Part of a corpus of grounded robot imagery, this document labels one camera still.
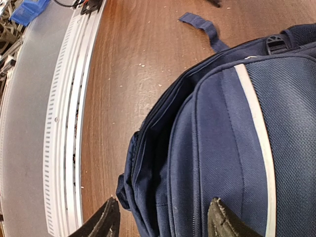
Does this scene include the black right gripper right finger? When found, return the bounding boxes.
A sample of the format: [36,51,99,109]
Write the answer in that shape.
[207,197,261,237]

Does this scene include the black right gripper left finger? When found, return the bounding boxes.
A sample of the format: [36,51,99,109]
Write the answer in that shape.
[69,197,120,237]

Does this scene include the navy blue student backpack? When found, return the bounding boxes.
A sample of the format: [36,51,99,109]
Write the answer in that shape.
[117,13,316,237]

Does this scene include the blue plastic storage bin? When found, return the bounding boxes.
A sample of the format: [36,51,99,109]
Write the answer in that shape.
[10,0,50,26]

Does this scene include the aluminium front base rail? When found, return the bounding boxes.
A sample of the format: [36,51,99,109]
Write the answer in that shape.
[42,1,106,237]

